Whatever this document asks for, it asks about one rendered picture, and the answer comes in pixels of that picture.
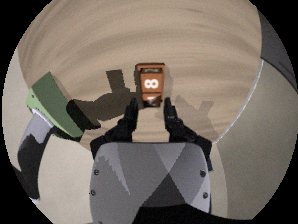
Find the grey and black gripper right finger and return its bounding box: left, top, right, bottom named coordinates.
left=163, top=97, right=212, bottom=163

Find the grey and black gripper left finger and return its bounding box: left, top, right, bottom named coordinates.
left=90, top=98, right=139, bottom=160

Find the brown rectangular tray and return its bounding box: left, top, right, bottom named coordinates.
left=138, top=63, right=165, bottom=102

